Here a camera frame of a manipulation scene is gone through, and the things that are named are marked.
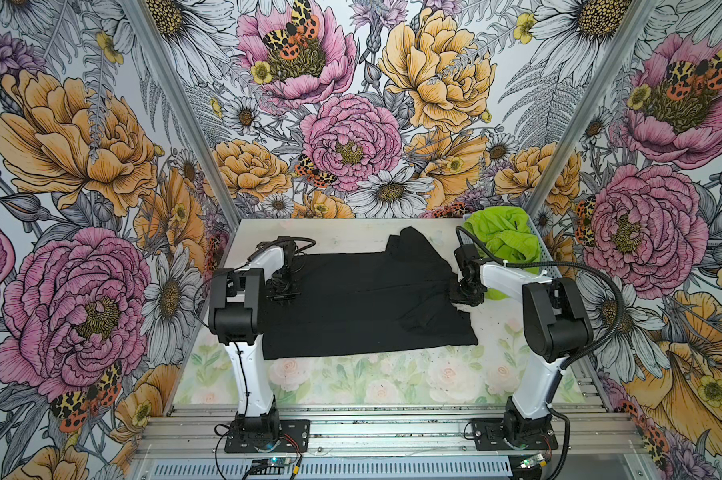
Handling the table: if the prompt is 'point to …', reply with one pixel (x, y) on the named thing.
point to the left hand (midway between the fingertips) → (284, 308)
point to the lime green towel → (506, 231)
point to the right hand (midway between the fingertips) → (459, 307)
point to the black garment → (369, 301)
